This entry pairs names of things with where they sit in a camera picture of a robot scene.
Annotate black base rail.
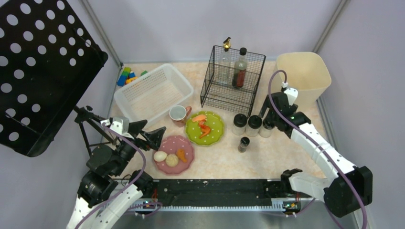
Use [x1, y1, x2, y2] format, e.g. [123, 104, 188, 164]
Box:
[147, 179, 289, 207]

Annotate beige plastic bin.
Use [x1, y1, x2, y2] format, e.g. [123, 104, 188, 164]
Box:
[274, 52, 331, 112]

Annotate small pepper jar black lid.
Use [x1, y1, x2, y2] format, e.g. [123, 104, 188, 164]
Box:
[238, 137, 250, 153]

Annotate pink polka dot plate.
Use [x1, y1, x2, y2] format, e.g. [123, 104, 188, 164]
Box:
[152, 135, 195, 175]

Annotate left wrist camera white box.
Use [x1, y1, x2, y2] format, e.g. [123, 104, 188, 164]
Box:
[100, 116, 133, 138]

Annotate white egg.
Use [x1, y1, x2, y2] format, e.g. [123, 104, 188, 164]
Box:
[153, 151, 168, 162]

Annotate red shrimp toy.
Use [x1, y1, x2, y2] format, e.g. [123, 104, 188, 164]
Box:
[198, 120, 208, 129]

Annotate glass oil bottle gold spout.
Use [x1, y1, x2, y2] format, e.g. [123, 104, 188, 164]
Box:
[218, 37, 231, 85]

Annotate black camera tripod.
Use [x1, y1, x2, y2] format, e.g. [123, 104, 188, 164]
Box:
[73, 105, 115, 156]

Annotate pink mug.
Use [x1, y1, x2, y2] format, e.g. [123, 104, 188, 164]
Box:
[169, 105, 192, 127]

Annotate orange melon slice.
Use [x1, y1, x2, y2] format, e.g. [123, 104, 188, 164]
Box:
[192, 114, 207, 122]

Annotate black wire basket rack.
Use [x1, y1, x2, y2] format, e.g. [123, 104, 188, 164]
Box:
[200, 45, 266, 116]

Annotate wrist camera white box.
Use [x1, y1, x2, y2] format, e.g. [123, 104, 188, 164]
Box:
[100, 116, 133, 138]
[281, 82, 298, 105]

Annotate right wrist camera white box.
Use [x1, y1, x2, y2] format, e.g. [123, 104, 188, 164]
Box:
[281, 82, 298, 105]

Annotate orange chicken wing toy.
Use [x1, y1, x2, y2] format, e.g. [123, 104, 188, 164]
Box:
[199, 125, 211, 139]

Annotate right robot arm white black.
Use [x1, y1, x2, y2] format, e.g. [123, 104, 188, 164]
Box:
[259, 92, 373, 218]

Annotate dark sauce bottle black cap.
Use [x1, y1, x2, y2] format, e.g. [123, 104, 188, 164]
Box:
[232, 47, 247, 88]

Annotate green polka dot plate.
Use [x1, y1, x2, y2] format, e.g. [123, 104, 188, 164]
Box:
[185, 111, 225, 146]

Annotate orange fried chicken piece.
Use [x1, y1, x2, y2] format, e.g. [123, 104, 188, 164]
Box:
[176, 148, 188, 163]

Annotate glass shaker black lid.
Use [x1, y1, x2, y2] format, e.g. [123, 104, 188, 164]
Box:
[245, 115, 262, 137]
[232, 114, 247, 135]
[259, 118, 275, 138]

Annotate white plastic basket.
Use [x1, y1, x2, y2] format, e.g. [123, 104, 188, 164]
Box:
[114, 63, 194, 128]

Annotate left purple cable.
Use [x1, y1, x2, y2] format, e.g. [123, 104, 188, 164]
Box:
[74, 125, 162, 229]

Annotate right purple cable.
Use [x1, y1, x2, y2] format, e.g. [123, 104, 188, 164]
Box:
[268, 70, 368, 229]

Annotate beige round bun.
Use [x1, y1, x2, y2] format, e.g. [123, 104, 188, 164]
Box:
[165, 154, 179, 167]

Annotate black perforated metal panel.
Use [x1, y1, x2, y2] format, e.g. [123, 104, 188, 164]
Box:
[0, 0, 108, 157]

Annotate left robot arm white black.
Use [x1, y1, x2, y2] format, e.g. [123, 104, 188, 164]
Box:
[66, 117, 166, 229]

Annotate purple cable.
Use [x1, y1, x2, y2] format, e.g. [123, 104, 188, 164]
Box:
[268, 70, 368, 229]
[74, 125, 162, 229]

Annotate colourful toy blocks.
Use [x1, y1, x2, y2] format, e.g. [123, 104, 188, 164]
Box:
[117, 67, 138, 87]

